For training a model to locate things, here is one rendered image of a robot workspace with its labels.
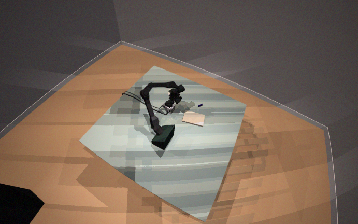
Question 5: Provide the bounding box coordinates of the flat beige square box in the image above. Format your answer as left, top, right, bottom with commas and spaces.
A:
182, 110, 205, 127

